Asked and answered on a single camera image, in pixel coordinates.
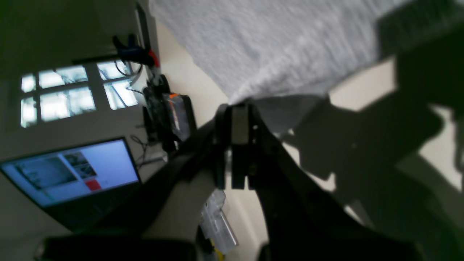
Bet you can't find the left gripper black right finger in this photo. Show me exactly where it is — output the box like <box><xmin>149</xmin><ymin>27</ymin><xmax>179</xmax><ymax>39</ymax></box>
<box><xmin>232</xmin><ymin>105</ymin><xmax>363</xmax><ymax>261</ymax></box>

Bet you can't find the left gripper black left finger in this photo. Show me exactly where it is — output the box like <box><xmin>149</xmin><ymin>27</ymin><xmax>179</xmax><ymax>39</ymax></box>
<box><xmin>146</xmin><ymin>104</ymin><xmax>231</xmax><ymax>232</ymax></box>

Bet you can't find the grey T-shirt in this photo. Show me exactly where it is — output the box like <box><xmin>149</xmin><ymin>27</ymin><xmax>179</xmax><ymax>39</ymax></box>
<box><xmin>149</xmin><ymin>0</ymin><xmax>408</xmax><ymax>104</ymax></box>

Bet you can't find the laptop with lit screen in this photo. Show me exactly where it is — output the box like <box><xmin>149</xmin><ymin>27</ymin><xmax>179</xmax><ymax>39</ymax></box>
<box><xmin>1</xmin><ymin>137</ymin><xmax>142</xmax><ymax>232</ymax></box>

